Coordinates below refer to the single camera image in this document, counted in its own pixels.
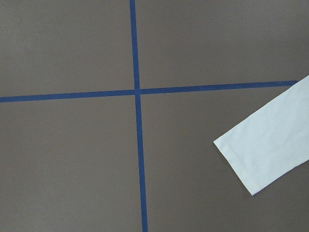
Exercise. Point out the white long-sleeve cat shirt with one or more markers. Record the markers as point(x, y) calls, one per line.
point(271, 141)

